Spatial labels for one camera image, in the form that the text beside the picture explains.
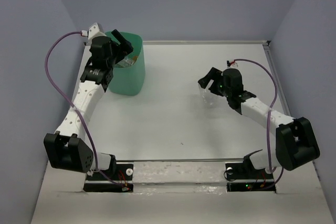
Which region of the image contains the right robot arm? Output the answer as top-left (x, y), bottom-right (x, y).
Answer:
top-left (198, 68), bottom-right (320, 178)

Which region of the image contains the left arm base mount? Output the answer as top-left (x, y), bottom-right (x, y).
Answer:
top-left (83, 162), bottom-right (134, 193)

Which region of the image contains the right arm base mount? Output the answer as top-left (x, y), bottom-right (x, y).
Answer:
top-left (223, 151), bottom-right (276, 192)

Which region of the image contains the clear jar silver lid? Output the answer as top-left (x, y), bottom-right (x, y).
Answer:
top-left (198, 86), bottom-right (222, 108)

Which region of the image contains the tall orange label bottle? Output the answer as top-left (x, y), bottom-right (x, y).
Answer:
top-left (117, 56), bottom-right (138, 68)

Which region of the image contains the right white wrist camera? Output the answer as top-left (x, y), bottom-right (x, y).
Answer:
top-left (227, 60), bottom-right (238, 68)

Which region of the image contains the green plastic bin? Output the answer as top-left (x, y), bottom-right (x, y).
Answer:
top-left (108, 31), bottom-right (145, 95)

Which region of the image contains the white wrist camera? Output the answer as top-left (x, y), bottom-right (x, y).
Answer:
top-left (80, 23), bottom-right (106, 42)
top-left (227, 60), bottom-right (238, 68)

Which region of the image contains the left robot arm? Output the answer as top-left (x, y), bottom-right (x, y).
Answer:
top-left (44, 29), bottom-right (133, 179)

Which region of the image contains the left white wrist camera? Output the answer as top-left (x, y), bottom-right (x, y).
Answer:
top-left (80, 23), bottom-right (106, 42)

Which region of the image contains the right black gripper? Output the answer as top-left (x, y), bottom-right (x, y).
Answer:
top-left (198, 67), bottom-right (230, 98)

